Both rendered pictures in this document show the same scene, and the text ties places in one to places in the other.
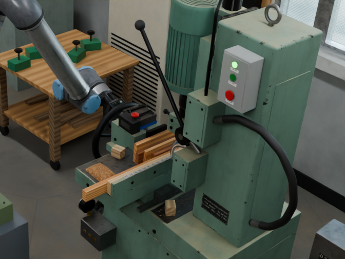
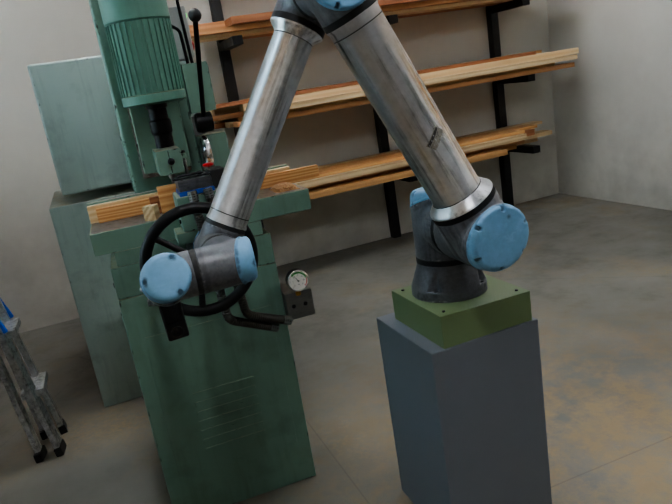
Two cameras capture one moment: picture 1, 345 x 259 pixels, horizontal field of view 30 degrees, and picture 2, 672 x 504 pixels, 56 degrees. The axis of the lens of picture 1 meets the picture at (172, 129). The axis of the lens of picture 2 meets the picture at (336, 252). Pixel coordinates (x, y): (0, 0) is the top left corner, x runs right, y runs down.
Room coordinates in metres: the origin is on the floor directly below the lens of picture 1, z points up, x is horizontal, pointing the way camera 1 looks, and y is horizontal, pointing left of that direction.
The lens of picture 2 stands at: (3.35, 1.24, 1.19)
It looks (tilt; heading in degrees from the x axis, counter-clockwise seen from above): 15 degrees down; 209
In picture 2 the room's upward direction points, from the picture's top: 9 degrees counter-clockwise
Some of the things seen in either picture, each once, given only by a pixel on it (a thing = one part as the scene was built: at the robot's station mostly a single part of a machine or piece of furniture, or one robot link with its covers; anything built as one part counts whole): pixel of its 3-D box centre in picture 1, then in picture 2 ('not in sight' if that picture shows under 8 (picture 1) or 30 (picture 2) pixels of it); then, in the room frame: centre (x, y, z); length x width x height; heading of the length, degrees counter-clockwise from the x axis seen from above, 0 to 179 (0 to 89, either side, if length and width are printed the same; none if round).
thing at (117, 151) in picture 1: (118, 151); not in sight; (1.90, 0.19, 0.92); 0.04 x 0.03 x 0.03; 63
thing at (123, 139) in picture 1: (136, 133); (204, 206); (2.04, 0.13, 0.91); 0.15 x 0.14 x 0.09; 136
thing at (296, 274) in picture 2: (87, 206); (297, 282); (1.90, 0.29, 0.65); 0.06 x 0.04 x 0.08; 136
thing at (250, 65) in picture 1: (240, 79); (178, 34); (1.62, -0.17, 1.40); 0.10 x 0.06 x 0.16; 46
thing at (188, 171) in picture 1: (188, 168); (214, 152); (1.70, -0.07, 1.02); 0.09 x 0.07 x 0.12; 136
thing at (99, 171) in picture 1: (101, 170); (283, 185); (1.79, 0.23, 0.91); 0.10 x 0.07 x 0.02; 46
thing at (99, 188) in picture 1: (160, 161); (213, 192); (1.87, 0.03, 0.92); 0.66 x 0.02 x 0.04; 136
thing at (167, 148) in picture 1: (172, 150); not in sight; (1.94, -0.01, 0.92); 0.19 x 0.02 x 0.04; 136
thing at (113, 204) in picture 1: (150, 153); (203, 218); (1.98, 0.07, 0.87); 0.61 x 0.30 x 0.06; 136
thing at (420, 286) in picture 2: not in sight; (447, 271); (1.88, 0.73, 0.68); 0.19 x 0.19 x 0.10
